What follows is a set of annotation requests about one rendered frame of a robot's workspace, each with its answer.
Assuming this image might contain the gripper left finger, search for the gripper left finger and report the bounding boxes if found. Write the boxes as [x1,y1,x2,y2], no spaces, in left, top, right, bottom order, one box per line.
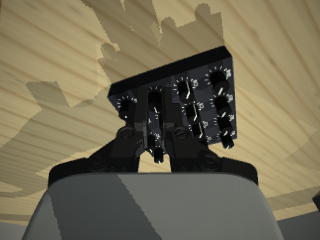
[48,87,149,187]

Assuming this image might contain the black knob box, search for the black knob box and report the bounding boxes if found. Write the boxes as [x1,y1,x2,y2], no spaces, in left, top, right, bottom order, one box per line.
[107,45,237,163]

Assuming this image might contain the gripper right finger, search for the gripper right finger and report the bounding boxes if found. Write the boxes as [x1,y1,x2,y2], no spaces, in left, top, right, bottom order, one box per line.
[161,87,259,187]

